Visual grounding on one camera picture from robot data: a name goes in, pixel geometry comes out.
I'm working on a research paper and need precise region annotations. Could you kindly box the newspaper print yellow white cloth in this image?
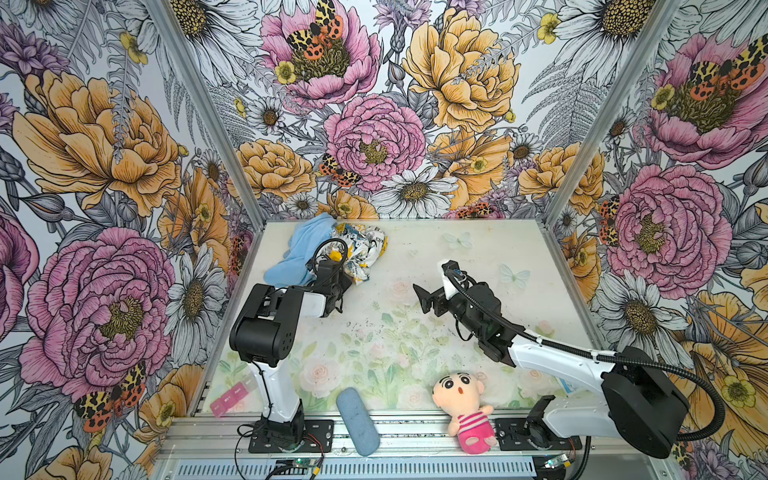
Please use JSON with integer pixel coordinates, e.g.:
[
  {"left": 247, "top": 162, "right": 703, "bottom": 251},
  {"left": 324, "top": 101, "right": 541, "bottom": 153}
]
[{"left": 333, "top": 223, "right": 388, "bottom": 284}]

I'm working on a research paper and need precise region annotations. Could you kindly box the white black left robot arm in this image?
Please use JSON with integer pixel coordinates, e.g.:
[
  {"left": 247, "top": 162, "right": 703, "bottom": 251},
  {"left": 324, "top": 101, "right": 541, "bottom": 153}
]
[{"left": 229, "top": 259, "right": 352, "bottom": 454}]

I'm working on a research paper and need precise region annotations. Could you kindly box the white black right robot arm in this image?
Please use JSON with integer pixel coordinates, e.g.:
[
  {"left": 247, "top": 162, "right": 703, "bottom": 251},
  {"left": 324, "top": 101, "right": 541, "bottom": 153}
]
[{"left": 413, "top": 282, "right": 689, "bottom": 459}]

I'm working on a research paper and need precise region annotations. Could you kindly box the light blue cloth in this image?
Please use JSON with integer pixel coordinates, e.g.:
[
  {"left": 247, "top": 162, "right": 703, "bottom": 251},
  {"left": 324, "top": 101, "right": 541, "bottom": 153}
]
[{"left": 264, "top": 213, "right": 336, "bottom": 288}]

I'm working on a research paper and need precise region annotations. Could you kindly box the cartoon boy plush doll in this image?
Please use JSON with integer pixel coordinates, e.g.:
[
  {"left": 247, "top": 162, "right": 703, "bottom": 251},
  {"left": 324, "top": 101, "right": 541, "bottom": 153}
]
[{"left": 432, "top": 372, "right": 498, "bottom": 455}]

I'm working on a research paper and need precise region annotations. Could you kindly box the grey blue oblong case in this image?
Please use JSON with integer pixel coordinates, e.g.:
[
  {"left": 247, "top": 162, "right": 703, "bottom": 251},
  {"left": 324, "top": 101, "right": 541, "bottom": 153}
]
[{"left": 336, "top": 387, "right": 380, "bottom": 457}]

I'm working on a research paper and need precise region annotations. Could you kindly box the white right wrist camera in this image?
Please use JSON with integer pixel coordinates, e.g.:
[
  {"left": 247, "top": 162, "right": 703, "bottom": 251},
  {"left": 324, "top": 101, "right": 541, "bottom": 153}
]
[{"left": 440, "top": 260, "right": 464, "bottom": 300}]

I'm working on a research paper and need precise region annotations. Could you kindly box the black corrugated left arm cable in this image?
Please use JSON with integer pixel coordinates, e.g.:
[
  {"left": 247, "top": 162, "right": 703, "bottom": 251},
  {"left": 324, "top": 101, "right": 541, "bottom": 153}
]
[{"left": 308, "top": 237, "right": 350, "bottom": 271}]

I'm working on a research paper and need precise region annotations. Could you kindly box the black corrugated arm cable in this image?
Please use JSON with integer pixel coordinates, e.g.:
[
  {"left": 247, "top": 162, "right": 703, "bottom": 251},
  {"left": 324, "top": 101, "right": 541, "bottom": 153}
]
[
  {"left": 308, "top": 237, "right": 350, "bottom": 271},
  {"left": 443, "top": 272, "right": 727, "bottom": 443}
]

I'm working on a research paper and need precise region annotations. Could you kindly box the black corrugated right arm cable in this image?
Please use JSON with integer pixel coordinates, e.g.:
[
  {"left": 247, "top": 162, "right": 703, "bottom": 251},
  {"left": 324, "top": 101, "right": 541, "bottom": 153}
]
[{"left": 443, "top": 272, "right": 727, "bottom": 443}]

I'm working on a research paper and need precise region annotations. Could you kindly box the aluminium right table edge rail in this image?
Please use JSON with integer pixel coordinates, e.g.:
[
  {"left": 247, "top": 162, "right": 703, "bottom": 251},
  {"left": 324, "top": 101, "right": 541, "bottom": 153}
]
[{"left": 537, "top": 221, "right": 608, "bottom": 349}]

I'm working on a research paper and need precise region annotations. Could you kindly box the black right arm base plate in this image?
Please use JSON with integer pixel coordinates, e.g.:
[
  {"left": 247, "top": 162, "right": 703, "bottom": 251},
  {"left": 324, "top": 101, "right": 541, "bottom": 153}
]
[{"left": 493, "top": 417, "right": 583, "bottom": 452}]

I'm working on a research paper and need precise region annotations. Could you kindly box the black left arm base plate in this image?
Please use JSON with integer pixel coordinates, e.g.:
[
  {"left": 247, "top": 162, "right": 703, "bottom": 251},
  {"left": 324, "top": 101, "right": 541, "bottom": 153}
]
[{"left": 248, "top": 419, "right": 335, "bottom": 454}]

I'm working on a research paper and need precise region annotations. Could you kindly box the white slotted cable duct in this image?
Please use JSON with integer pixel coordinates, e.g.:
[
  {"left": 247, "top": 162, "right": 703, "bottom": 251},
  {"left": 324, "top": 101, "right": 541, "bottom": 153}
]
[{"left": 166, "top": 456, "right": 536, "bottom": 479}]

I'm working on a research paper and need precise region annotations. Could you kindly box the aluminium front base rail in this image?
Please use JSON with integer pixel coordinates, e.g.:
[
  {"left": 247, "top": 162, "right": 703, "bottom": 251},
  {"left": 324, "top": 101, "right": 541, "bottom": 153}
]
[{"left": 151, "top": 412, "right": 683, "bottom": 479}]

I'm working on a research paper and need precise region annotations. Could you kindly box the aluminium left rear corner post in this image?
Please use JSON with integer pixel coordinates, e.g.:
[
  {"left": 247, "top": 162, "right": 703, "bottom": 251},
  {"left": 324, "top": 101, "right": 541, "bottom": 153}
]
[{"left": 147, "top": 1, "right": 266, "bottom": 233}]

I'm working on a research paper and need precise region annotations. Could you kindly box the aluminium corner post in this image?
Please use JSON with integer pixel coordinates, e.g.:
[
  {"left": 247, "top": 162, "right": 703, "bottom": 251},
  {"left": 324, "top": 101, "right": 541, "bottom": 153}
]
[
  {"left": 147, "top": 1, "right": 266, "bottom": 233},
  {"left": 543, "top": 0, "right": 682, "bottom": 230}
]

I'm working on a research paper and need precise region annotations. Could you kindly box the aluminium right rear corner post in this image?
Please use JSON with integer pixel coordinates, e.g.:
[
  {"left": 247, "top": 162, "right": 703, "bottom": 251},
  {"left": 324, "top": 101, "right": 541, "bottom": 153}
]
[{"left": 543, "top": 0, "right": 682, "bottom": 230}]

